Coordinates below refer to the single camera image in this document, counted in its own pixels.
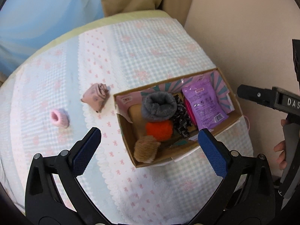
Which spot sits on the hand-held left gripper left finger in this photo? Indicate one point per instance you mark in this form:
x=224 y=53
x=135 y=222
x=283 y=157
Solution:
x=85 y=153

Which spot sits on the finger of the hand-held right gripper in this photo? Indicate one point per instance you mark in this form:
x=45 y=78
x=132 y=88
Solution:
x=255 y=95
x=296 y=58

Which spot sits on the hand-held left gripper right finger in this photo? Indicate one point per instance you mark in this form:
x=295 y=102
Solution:
x=212 y=154

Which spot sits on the black patterned scrunchie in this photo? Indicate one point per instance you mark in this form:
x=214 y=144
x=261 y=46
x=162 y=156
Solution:
x=182 y=119

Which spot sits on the patterned cardboard box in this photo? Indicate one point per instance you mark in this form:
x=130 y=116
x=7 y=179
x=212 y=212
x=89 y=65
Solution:
x=126 y=126

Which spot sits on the purple plastic packet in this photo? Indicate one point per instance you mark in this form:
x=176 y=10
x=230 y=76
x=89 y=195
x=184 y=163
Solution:
x=206 y=103

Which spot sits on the magenta pouch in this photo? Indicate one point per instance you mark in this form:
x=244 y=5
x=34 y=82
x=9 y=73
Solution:
x=188 y=110

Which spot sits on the orange pompom ball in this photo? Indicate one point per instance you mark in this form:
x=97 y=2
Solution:
x=159 y=130

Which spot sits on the brown fluffy ball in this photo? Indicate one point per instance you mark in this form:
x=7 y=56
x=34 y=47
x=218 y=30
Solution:
x=146 y=150

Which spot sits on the grey fuzzy sock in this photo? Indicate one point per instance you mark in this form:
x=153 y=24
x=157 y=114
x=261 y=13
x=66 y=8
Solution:
x=158 y=109

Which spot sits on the person's right hand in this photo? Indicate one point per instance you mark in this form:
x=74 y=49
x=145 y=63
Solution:
x=280 y=154

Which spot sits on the pink fluffy scrunchie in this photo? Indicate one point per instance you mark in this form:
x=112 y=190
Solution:
x=59 y=119

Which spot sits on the rolled pink sock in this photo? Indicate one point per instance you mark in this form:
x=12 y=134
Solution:
x=95 y=96

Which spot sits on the checked pink-flowered blanket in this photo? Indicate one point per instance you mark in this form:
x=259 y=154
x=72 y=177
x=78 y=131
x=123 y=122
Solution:
x=145 y=51

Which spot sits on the bed with green sheet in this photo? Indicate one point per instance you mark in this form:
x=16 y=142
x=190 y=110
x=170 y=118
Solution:
x=70 y=31

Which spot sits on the light blue hanging cloth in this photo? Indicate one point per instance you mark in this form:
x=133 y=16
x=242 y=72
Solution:
x=46 y=7

